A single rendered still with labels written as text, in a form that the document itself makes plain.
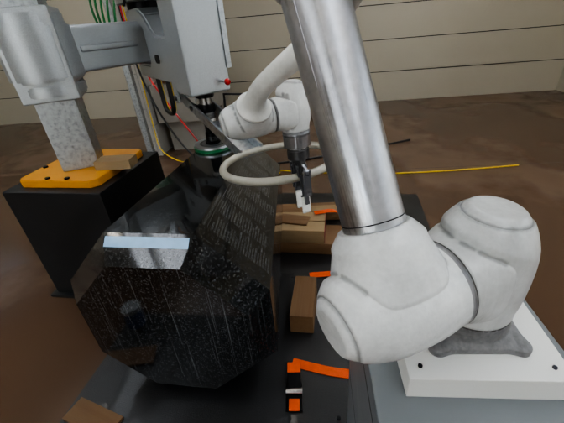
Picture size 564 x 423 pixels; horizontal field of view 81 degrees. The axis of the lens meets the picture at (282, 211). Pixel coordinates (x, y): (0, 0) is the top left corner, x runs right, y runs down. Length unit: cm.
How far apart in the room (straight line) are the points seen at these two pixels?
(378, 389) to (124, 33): 210
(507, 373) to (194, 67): 158
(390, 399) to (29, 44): 194
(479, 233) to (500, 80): 660
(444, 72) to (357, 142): 627
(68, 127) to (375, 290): 189
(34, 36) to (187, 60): 68
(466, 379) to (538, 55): 685
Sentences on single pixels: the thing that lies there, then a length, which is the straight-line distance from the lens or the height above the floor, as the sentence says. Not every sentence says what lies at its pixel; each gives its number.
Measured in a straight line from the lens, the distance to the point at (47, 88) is 204.
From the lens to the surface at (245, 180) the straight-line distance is 117.
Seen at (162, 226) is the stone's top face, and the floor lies 83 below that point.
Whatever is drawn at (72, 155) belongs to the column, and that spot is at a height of 86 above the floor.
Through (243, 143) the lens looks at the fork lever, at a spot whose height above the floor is 92.
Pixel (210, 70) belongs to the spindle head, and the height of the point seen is 123.
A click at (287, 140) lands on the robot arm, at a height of 108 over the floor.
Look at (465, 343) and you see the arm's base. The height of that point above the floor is 88.
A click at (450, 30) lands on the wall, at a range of 666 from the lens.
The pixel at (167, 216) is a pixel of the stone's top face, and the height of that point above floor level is 83.
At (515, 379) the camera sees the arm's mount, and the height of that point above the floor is 85.
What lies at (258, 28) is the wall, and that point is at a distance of 631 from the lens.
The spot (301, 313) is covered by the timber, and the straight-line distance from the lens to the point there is 174.
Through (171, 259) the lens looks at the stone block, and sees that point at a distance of 116.
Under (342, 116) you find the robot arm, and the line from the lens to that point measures 49.
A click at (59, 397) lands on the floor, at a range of 202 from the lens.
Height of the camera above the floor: 142
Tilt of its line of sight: 30 degrees down
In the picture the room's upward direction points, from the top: 5 degrees counter-clockwise
